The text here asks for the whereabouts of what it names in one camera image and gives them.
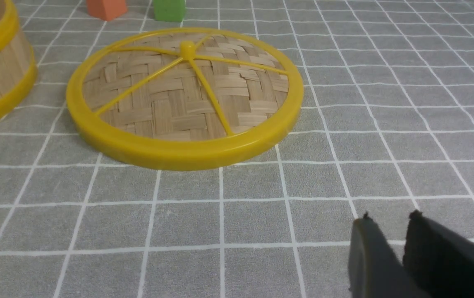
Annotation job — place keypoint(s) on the orange foam cube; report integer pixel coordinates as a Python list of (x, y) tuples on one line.
[(107, 10)]

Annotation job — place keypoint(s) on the yellow woven bamboo steamer lid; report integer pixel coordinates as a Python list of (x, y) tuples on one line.
[(185, 99)]

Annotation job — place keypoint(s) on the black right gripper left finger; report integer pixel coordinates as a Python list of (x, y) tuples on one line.
[(373, 269)]

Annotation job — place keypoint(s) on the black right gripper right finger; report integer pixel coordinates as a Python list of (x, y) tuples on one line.
[(440, 261)]

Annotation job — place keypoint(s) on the green foam cube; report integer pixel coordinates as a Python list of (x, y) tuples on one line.
[(169, 10)]

